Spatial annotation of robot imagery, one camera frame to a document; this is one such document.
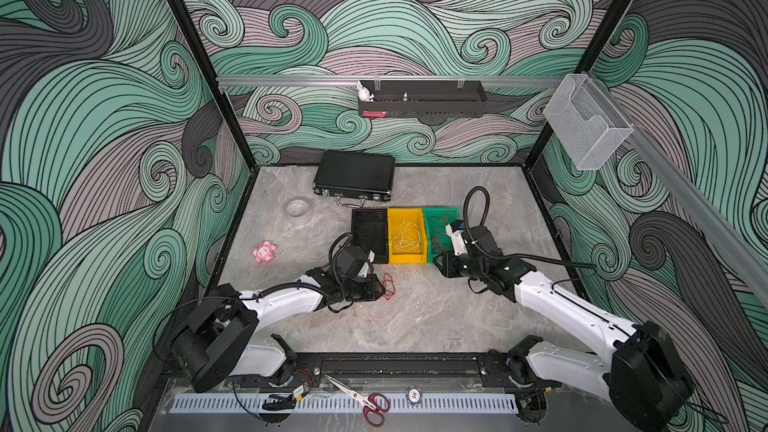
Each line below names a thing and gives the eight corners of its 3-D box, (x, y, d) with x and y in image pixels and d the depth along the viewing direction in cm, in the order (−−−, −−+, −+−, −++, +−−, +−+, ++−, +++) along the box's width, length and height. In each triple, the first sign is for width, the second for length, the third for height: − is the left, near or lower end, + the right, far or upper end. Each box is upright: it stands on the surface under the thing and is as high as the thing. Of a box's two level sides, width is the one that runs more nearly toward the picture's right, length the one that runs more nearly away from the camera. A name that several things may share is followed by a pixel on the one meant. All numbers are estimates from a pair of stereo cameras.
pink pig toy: (254, 263, 95) (250, 258, 92) (259, 246, 99) (256, 240, 96) (272, 263, 95) (269, 258, 92) (277, 246, 99) (274, 240, 96)
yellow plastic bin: (388, 265, 94) (389, 255, 89) (387, 219, 105) (388, 208, 100) (425, 265, 94) (428, 255, 89) (420, 219, 105) (422, 208, 100)
